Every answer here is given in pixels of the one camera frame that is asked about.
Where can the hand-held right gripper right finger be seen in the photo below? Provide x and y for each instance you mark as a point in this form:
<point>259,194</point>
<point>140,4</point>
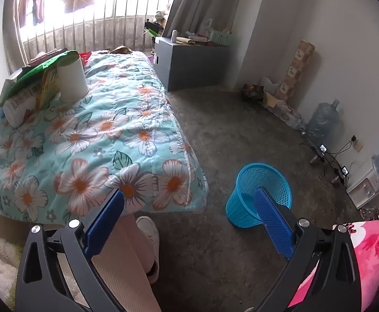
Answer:
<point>272,221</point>

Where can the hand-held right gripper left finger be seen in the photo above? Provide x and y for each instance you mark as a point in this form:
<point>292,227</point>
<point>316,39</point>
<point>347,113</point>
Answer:
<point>106,221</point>

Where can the blue plastic waste basket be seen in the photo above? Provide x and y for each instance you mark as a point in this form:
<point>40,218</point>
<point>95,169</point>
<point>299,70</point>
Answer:
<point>241,208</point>

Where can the white paper cup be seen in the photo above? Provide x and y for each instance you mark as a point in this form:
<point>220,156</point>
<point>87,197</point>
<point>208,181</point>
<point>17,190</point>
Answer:
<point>72,81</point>

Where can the white shoe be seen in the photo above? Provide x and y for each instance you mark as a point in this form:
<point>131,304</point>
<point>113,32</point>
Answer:
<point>148,230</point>

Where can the person's beige trouser leg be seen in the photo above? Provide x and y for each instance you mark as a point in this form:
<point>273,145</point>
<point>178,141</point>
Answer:
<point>121,273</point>

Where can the white plastic bottle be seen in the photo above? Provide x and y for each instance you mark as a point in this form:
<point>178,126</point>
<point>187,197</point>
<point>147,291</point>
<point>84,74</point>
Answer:
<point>18,110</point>

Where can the phone on stand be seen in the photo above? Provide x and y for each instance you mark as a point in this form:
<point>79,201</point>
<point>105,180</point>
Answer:
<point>321,151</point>
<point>343,171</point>

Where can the white water dispenser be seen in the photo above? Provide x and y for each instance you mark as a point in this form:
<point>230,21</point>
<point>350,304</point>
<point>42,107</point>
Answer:
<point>362,188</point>

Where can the pile of small wrappers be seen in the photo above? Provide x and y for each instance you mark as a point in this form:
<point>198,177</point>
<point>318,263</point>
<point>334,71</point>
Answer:
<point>373,214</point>

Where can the yellow striped snack packet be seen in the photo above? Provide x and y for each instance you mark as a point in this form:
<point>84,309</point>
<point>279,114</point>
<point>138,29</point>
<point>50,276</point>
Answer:
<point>48,87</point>

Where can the green snack packet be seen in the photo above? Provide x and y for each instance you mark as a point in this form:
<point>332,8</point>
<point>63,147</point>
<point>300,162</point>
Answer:
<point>33,74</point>

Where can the pile of plastic bags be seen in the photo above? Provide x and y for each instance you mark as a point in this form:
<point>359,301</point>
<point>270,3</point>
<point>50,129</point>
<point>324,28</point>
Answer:
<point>284,110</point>

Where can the clear blue water jug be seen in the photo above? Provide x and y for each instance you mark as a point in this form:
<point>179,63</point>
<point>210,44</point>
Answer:
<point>323,120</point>

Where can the brown snack packet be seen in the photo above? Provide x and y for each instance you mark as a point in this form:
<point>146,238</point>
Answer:
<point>43,58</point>

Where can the dark snack box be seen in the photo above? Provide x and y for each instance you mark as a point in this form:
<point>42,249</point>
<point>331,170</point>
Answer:
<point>253,92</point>

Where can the grey curtain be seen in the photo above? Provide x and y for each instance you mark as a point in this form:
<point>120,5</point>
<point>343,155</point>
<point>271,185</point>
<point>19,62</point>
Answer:
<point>205,3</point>
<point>12,39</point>

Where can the white plastic bag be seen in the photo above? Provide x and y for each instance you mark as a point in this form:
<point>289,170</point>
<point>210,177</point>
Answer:
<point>270,86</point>
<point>209,26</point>

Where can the red packet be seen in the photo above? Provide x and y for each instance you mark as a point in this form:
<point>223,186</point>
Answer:
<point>84,59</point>

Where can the patterned tall box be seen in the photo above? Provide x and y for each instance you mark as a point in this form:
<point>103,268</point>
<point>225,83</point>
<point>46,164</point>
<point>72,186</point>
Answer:
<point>297,68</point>

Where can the golden snack wrapper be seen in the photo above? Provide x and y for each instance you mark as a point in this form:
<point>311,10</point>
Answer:
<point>121,50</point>

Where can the pink hanging garment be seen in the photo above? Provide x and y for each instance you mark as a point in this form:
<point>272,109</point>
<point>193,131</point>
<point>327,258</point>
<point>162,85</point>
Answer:
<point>30,0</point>

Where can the grey cabinet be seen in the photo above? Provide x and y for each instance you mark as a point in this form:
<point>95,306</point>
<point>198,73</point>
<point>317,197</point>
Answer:
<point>189,65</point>

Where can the white storage basket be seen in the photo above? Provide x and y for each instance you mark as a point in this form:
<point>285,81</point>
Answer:
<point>222,37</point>

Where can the green plastic item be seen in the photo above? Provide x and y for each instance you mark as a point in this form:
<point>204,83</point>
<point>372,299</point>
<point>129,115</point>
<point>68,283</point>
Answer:
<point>153,33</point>

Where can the beige roll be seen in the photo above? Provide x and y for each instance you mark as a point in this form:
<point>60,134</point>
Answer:
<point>184,40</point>

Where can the small white bottle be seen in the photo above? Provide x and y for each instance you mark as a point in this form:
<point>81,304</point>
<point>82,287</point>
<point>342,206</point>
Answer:
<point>174,36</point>

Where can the black tool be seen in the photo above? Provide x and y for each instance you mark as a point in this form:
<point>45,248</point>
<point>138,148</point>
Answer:
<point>151,25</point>

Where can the pile of clothes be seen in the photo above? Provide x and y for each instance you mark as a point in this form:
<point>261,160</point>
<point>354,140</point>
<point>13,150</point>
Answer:
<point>162,18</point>

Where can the wall outlet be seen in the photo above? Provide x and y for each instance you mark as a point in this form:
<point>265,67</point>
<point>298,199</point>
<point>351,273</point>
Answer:
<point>357,144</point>

